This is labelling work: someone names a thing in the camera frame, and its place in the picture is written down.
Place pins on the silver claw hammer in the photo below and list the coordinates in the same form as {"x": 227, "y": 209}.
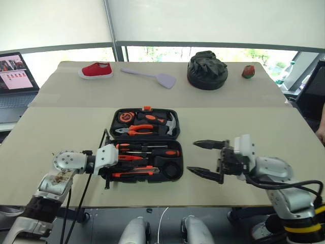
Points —
{"x": 170, "y": 125}

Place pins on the red green faceted toy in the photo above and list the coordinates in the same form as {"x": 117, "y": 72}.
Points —
{"x": 248, "y": 72}

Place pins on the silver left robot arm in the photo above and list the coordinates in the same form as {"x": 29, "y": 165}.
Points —
{"x": 66, "y": 161}

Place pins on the black orange tape measure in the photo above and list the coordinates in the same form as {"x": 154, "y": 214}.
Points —
{"x": 126, "y": 117}

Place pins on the black round bag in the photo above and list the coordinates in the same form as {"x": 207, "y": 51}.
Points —
{"x": 207, "y": 81}

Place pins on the clear plastic bottle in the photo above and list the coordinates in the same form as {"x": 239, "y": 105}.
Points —
{"x": 285, "y": 73}

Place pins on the black chair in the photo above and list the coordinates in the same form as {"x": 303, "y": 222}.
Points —
{"x": 312, "y": 94}

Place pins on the silver rounded shape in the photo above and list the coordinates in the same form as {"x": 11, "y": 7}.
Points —
{"x": 134, "y": 231}
{"x": 196, "y": 231}

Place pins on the black tool case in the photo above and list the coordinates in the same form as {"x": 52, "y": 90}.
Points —
{"x": 175, "y": 141}

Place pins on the open laptop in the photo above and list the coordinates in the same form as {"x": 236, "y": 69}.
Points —
{"x": 15, "y": 73}

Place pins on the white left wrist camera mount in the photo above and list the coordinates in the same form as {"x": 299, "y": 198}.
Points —
{"x": 106, "y": 155}

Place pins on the large black orange screwdriver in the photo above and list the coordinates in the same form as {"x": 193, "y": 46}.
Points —
{"x": 165, "y": 153}

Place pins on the slim black orange screwdriver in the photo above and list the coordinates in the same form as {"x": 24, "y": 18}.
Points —
{"x": 127, "y": 146}

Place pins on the red slip-on shoe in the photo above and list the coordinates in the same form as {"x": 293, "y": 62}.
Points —
{"x": 96, "y": 70}

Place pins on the orange black utility knife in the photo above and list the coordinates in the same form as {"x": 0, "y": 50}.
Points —
{"x": 132, "y": 174}

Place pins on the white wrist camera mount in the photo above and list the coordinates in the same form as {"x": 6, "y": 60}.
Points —
{"x": 245, "y": 146}
{"x": 106, "y": 155}

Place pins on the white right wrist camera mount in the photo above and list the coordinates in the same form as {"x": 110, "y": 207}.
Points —
{"x": 245, "y": 146}

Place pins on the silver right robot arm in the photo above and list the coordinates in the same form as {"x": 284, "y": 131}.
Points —
{"x": 274, "y": 167}

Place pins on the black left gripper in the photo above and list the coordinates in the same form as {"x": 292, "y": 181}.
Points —
{"x": 105, "y": 172}

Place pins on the orange tester screwdriver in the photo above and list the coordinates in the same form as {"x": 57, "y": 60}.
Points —
{"x": 129, "y": 157}

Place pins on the lavender spatula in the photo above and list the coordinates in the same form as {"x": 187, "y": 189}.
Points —
{"x": 166, "y": 80}

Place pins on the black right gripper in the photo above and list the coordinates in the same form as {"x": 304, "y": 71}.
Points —
{"x": 229, "y": 162}

